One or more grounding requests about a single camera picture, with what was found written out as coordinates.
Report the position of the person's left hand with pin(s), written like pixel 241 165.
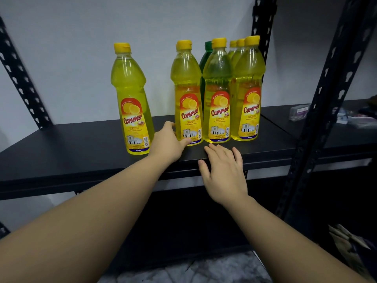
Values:
pixel 166 147

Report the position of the black metal shelving rack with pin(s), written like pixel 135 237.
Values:
pixel 73 162
pixel 282 120

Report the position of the person's right forearm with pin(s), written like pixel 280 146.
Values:
pixel 282 247

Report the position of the green dish soap bottle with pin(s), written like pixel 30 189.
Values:
pixel 206 55

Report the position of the person's right hand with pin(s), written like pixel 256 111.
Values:
pixel 226 179

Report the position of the person's left forearm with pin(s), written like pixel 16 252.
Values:
pixel 82 224

